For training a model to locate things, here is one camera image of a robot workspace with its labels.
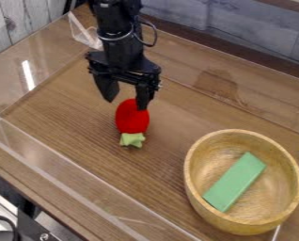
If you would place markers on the red plush strawberry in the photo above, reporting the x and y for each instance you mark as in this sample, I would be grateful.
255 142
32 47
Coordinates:
132 122

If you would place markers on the clear acrylic enclosure wall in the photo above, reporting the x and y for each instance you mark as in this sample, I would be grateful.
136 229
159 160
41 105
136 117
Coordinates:
113 193

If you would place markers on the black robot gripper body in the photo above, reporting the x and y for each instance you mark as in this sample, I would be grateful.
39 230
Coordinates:
123 60

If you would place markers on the black metal stand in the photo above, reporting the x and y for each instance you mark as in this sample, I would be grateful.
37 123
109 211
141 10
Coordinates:
31 230

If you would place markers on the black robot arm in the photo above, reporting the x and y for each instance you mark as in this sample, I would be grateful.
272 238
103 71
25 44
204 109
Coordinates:
117 18

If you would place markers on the wooden bowl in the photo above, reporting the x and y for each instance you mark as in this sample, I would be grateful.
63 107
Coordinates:
271 199

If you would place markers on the green rectangular block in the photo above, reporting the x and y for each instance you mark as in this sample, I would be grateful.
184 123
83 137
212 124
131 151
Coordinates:
235 182

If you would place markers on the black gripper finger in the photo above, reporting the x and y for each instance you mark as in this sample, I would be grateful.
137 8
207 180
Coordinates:
144 94
107 86

